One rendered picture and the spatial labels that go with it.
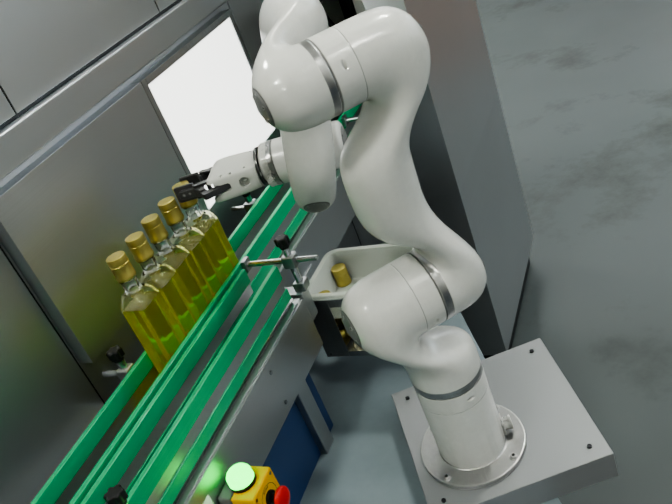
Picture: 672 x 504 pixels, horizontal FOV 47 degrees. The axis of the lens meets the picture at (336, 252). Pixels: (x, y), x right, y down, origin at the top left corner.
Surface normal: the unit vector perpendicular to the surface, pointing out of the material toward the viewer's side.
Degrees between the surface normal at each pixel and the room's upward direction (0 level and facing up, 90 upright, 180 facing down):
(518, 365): 2
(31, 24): 90
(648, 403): 0
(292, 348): 90
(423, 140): 90
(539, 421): 2
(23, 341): 90
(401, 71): 100
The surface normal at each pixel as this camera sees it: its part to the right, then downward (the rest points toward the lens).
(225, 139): 0.89, -0.09
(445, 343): 0.14, -0.74
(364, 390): -0.32, -0.81
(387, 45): 0.26, 0.10
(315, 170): 0.14, 0.55
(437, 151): -0.32, 0.58
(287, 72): -0.10, -0.22
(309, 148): 0.07, 0.32
